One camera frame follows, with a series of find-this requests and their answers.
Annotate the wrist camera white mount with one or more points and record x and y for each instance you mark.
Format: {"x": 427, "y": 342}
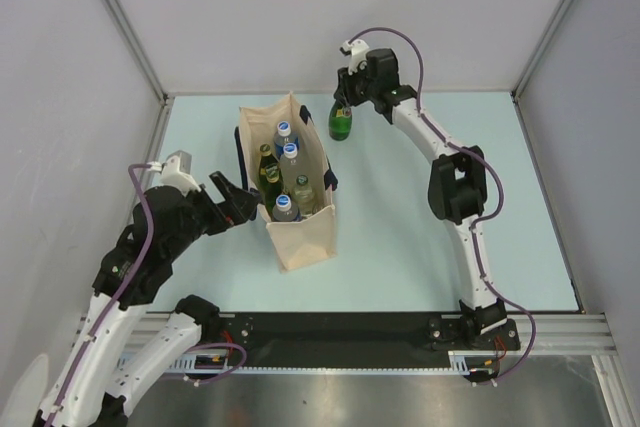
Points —
{"x": 356, "y": 50}
{"x": 175, "y": 171}

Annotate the aluminium corner post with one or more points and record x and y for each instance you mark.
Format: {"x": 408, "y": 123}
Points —
{"x": 132, "y": 42}
{"x": 534, "y": 61}

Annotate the blue label water bottle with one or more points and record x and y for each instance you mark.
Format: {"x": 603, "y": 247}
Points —
{"x": 284, "y": 134}

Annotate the aluminium corner post left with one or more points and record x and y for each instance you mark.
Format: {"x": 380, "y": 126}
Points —
{"x": 132, "y": 42}

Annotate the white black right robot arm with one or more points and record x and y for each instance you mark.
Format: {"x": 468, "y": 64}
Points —
{"x": 457, "y": 188}

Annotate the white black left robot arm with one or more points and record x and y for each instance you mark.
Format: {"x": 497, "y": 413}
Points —
{"x": 93, "y": 389}

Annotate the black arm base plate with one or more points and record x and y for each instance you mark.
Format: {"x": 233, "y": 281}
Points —
{"x": 352, "y": 340}

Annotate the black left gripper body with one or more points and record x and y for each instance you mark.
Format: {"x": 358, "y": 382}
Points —
{"x": 205, "y": 214}

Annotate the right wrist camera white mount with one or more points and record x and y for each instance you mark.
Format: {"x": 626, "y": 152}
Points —
{"x": 356, "y": 50}

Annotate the green Perrier bottle back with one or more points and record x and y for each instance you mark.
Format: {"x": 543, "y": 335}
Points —
{"x": 340, "y": 121}

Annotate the beige canvas tote bag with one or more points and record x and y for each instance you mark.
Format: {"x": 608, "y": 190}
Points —
{"x": 306, "y": 242}

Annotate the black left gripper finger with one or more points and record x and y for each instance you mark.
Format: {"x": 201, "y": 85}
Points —
{"x": 232, "y": 194}
{"x": 241, "y": 215}

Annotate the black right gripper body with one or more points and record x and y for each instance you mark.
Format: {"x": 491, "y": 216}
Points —
{"x": 357, "y": 88}

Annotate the aluminium corner post right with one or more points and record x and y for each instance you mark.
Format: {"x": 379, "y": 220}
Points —
{"x": 534, "y": 61}

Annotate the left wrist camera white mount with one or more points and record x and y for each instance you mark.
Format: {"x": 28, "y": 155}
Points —
{"x": 175, "y": 171}

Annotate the clear unlabelled plastic water bottle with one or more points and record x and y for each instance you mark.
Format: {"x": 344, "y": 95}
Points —
{"x": 293, "y": 163}

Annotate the clear glass bottle green cap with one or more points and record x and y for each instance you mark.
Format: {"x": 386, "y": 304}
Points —
{"x": 305, "y": 196}

